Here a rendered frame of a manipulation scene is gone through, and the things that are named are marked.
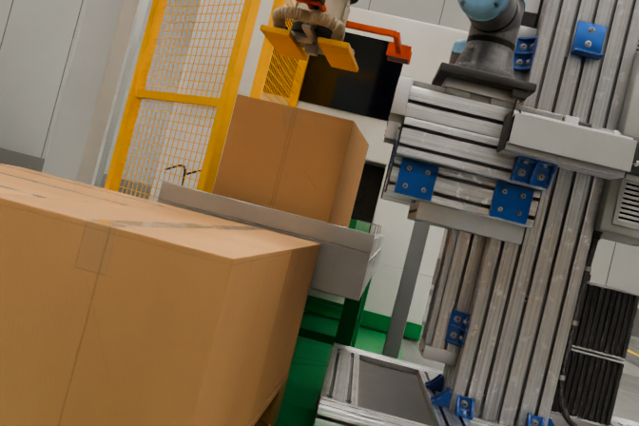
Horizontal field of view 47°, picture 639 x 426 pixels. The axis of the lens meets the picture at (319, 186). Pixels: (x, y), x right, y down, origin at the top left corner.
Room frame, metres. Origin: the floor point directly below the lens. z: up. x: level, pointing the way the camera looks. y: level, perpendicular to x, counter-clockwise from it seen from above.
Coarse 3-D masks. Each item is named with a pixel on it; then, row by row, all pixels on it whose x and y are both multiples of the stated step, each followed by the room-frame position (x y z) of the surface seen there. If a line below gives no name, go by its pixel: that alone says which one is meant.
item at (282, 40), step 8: (264, 32) 2.31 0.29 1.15; (272, 32) 2.29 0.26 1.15; (280, 32) 2.28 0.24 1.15; (288, 32) 2.27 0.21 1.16; (272, 40) 2.40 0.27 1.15; (280, 40) 2.37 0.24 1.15; (288, 40) 2.34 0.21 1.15; (296, 40) 2.38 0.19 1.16; (280, 48) 2.50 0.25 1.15; (288, 48) 2.47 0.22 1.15; (296, 48) 2.44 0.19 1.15; (288, 56) 2.60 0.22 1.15; (296, 56) 2.56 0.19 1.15; (304, 56) 2.56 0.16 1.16
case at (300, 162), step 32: (256, 128) 2.39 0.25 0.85; (288, 128) 2.37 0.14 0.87; (320, 128) 2.35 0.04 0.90; (352, 128) 2.34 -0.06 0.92; (224, 160) 2.40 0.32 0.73; (256, 160) 2.38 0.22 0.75; (288, 160) 2.37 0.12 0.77; (320, 160) 2.35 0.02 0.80; (352, 160) 2.53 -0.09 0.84; (224, 192) 2.39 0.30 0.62; (256, 192) 2.38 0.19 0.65; (288, 192) 2.36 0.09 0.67; (320, 192) 2.34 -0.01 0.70; (352, 192) 2.76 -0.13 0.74
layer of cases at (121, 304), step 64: (0, 192) 1.16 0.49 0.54; (64, 192) 1.57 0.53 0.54; (0, 256) 1.07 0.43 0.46; (64, 256) 1.06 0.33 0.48; (128, 256) 1.05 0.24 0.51; (192, 256) 1.04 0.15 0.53; (256, 256) 1.20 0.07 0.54; (0, 320) 1.07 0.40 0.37; (64, 320) 1.06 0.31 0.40; (128, 320) 1.05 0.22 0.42; (192, 320) 1.04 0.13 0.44; (256, 320) 1.37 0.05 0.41; (0, 384) 1.07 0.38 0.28; (64, 384) 1.06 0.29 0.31; (128, 384) 1.05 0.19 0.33; (192, 384) 1.04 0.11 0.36; (256, 384) 1.58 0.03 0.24
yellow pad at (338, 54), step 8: (320, 40) 2.26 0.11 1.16; (328, 40) 2.25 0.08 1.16; (336, 40) 2.25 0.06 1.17; (328, 48) 2.31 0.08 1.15; (336, 48) 2.29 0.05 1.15; (344, 48) 2.26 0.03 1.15; (328, 56) 2.43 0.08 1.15; (336, 56) 2.40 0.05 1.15; (344, 56) 2.36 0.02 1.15; (352, 56) 2.37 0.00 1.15; (336, 64) 2.52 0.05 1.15; (344, 64) 2.49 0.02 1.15; (352, 64) 2.45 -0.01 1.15
